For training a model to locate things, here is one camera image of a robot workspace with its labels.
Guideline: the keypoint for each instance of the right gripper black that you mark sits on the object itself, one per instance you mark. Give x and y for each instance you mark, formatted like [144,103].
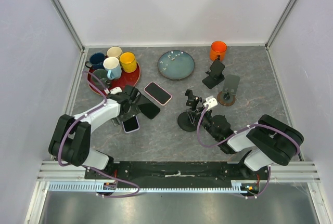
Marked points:
[194,114]

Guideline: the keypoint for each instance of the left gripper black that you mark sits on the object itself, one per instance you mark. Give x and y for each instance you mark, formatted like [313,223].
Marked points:
[134,111]

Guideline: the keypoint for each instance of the black tripod phone stand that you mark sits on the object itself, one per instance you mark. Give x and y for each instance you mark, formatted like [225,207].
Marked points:
[194,103]

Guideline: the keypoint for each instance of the black phone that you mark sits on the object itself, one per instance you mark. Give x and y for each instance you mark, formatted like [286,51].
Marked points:
[147,107]

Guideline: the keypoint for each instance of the purple case phone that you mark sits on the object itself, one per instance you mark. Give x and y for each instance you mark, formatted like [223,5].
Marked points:
[131,125]

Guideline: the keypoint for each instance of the red round tray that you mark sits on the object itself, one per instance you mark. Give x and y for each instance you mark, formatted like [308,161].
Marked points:
[125,79]

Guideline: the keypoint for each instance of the pink case phone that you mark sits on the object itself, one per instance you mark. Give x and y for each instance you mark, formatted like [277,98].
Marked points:
[159,94]

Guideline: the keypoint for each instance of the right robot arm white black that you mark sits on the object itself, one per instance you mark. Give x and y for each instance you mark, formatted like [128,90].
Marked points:
[275,142]

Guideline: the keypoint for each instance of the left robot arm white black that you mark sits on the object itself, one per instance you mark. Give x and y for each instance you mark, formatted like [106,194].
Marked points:
[71,140]

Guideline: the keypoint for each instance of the wooden base phone stand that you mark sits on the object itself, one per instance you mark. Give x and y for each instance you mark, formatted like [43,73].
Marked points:
[227,96]

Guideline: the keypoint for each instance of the black folding phone stand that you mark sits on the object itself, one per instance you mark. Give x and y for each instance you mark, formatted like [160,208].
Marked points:
[215,74]

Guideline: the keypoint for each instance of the grey mug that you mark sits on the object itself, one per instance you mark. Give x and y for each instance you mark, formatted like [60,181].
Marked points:
[100,79]

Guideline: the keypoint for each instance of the yellow cup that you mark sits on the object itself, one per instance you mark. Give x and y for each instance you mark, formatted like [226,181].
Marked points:
[128,62]

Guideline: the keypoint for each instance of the light blue white mug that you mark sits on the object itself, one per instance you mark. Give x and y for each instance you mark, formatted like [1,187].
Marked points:
[113,68]

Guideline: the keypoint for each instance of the cream mug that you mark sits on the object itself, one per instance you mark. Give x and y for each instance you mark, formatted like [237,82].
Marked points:
[114,51]

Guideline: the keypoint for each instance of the teal ceramic plate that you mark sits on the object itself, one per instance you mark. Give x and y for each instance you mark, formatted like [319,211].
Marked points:
[176,65]

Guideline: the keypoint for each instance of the dark blue mug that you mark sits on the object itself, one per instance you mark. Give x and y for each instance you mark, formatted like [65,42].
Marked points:
[96,61]

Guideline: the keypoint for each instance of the orange mug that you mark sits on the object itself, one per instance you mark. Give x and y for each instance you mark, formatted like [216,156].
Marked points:
[218,50]

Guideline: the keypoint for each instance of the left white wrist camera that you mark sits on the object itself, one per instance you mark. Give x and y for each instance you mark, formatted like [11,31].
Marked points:
[115,90]

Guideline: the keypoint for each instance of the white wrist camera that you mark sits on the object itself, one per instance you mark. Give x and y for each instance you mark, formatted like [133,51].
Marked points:
[210,102]
[115,90]

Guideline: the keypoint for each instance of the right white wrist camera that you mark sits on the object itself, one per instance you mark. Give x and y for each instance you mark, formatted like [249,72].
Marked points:
[210,102]

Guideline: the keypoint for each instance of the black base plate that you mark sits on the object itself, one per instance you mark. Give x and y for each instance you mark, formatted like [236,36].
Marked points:
[183,174]

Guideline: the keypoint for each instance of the left aluminium frame post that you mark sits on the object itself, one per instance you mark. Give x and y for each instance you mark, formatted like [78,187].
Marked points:
[68,24]

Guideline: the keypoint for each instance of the aluminium frame post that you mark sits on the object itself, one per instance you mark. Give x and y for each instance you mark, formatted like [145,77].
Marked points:
[280,23]
[68,24]

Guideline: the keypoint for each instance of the right aluminium frame post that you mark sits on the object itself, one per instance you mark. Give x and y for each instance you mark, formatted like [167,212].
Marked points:
[280,23]

